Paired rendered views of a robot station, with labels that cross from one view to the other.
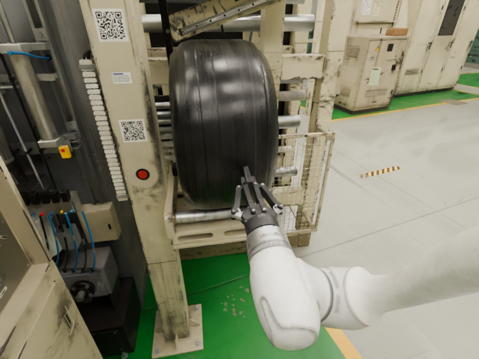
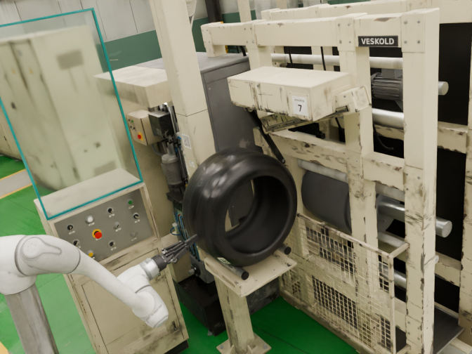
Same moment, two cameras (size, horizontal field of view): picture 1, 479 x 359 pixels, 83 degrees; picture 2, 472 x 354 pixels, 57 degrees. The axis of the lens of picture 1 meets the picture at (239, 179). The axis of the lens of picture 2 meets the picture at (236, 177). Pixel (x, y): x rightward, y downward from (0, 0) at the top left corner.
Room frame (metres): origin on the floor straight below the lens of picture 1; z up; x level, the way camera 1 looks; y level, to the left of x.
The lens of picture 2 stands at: (0.24, -1.76, 2.21)
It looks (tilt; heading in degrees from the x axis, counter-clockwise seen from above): 24 degrees down; 69
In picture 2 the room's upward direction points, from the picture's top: 11 degrees counter-clockwise
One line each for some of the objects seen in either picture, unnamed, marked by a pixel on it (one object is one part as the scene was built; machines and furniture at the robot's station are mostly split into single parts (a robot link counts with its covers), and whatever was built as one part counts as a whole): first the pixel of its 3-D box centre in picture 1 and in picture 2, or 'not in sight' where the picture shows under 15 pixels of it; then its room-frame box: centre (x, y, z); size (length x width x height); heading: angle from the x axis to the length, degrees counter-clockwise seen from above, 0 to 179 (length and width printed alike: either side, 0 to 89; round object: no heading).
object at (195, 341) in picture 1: (178, 328); (243, 346); (0.88, 0.35, 0.02); 0.27 x 0.27 x 0.04; 10
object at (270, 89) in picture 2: not in sight; (284, 90); (1.25, 0.02, 1.71); 0.61 x 0.25 x 0.15; 100
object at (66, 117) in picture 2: not in sight; (69, 116); (0.31, 0.55, 1.75); 0.55 x 0.02 x 0.95; 10
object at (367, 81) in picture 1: (368, 74); not in sight; (5.17, -2.33, 0.62); 0.91 x 0.58 x 1.25; 112
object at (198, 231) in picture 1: (219, 226); (227, 271); (0.80, 0.08, 0.84); 0.36 x 0.09 x 0.06; 100
